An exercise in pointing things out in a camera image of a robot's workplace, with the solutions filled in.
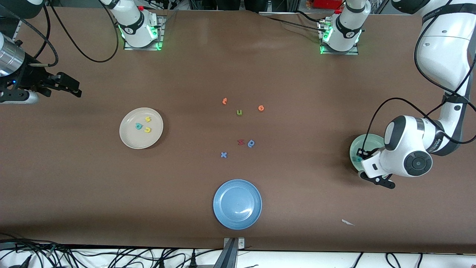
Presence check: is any metal table clamp bracket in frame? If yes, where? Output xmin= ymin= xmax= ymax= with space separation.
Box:
xmin=223 ymin=237 xmax=245 ymax=250

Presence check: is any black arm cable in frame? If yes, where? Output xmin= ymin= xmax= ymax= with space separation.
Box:
xmin=20 ymin=0 xmax=119 ymax=68
xmin=366 ymin=0 xmax=476 ymax=153

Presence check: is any grey aluminium beam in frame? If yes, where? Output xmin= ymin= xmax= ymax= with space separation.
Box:
xmin=213 ymin=238 xmax=238 ymax=268

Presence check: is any black table cable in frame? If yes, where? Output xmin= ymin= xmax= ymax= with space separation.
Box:
xmin=293 ymin=10 xmax=328 ymax=24
xmin=265 ymin=16 xmax=326 ymax=35

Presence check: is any blue plate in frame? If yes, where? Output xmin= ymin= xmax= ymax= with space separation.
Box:
xmin=213 ymin=179 xmax=263 ymax=230

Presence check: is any green plate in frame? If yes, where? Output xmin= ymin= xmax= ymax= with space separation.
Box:
xmin=349 ymin=133 xmax=386 ymax=174

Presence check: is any thick black floor cable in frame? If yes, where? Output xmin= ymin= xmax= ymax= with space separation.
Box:
xmin=0 ymin=233 xmax=75 ymax=258

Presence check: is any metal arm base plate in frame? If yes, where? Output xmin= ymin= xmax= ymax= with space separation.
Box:
xmin=319 ymin=20 xmax=360 ymax=56
xmin=124 ymin=16 xmax=165 ymax=51

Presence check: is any red box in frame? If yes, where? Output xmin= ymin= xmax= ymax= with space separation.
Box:
xmin=313 ymin=0 xmax=343 ymax=10

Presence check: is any beige plate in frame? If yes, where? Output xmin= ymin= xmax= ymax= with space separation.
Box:
xmin=119 ymin=107 xmax=164 ymax=150

